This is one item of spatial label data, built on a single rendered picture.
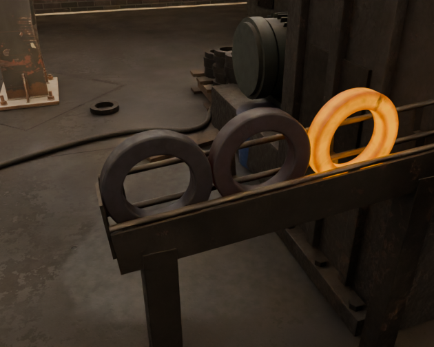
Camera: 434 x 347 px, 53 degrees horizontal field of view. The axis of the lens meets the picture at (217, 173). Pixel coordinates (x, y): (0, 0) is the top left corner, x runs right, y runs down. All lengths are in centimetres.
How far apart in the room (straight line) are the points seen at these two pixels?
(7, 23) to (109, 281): 205
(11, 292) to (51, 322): 21
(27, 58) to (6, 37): 17
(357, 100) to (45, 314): 113
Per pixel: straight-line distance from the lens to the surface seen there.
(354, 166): 84
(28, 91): 328
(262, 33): 203
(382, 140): 89
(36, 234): 187
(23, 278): 168
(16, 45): 321
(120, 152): 68
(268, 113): 73
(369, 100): 82
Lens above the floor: 105
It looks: 29 degrees down
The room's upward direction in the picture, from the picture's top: straight up
